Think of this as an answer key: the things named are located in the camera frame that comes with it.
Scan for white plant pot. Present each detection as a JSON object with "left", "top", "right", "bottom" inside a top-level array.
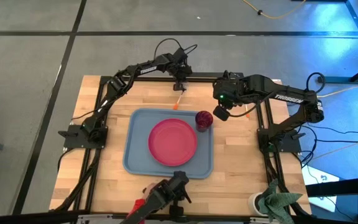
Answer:
[{"left": 247, "top": 192, "right": 272, "bottom": 218}]

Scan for dark red ribbed cup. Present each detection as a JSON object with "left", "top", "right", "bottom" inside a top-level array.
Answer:
[{"left": 195, "top": 110, "right": 214, "bottom": 133}]

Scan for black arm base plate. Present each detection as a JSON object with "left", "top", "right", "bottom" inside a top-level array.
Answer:
[
  {"left": 57, "top": 124, "right": 109, "bottom": 150},
  {"left": 257, "top": 127, "right": 306, "bottom": 154}
]

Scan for white printed sheet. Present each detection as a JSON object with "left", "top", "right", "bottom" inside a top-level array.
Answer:
[{"left": 301, "top": 164, "right": 341, "bottom": 213}]

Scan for black aluminium table frame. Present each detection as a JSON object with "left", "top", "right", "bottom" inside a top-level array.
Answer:
[{"left": 54, "top": 70, "right": 295, "bottom": 218}]

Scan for black horizontal beam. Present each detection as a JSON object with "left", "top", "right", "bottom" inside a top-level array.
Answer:
[{"left": 0, "top": 210, "right": 358, "bottom": 224}]

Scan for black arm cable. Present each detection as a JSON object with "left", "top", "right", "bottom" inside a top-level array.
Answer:
[
  {"left": 71, "top": 37, "right": 198, "bottom": 121},
  {"left": 228, "top": 72, "right": 326, "bottom": 118}
]

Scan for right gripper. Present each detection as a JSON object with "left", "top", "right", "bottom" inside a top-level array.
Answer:
[{"left": 213, "top": 74, "right": 254, "bottom": 123}]

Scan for green artificial plant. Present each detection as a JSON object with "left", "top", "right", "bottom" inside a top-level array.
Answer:
[{"left": 257, "top": 178, "right": 304, "bottom": 224}]

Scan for black desk beam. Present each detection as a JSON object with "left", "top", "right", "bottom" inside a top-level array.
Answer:
[{"left": 305, "top": 175, "right": 358, "bottom": 224}]

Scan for grey-blue plastic tray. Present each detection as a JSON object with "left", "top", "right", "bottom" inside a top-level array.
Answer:
[{"left": 122, "top": 108, "right": 214, "bottom": 180}]

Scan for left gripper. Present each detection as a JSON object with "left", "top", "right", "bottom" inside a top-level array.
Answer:
[{"left": 168, "top": 48, "right": 194, "bottom": 92}]

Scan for fork with orange handle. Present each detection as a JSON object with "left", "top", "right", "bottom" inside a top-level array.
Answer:
[{"left": 172, "top": 88, "right": 186, "bottom": 111}]

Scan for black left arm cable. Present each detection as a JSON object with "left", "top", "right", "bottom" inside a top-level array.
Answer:
[{"left": 71, "top": 37, "right": 198, "bottom": 121}]

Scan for yellow cable with black plug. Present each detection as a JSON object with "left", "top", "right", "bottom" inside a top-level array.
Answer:
[{"left": 242, "top": 0, "right": 308, "bottom": 20}]

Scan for red round plate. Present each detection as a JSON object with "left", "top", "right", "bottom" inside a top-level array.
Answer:
[{"left": 147, "top": 118, "right": 198, "bottom": 167}]

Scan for tan floor cable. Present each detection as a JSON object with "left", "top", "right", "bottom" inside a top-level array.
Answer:
[{"left": 309, "top": 133, "right": 358, "bottom": 162}]

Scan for black floor cables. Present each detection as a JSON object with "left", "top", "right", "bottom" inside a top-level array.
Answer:
[{"left": 290, "top": 123, "right": 358, "bottom": 169}]

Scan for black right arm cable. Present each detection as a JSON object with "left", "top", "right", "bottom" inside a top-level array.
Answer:
[{"left": 228, "top": 72, "right": 326, "bottom": 118}]

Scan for black metal stand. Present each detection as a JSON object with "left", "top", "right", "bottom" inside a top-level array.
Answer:
[{"left": 317, "top": 0, "right": 358, "bottom": 85}]

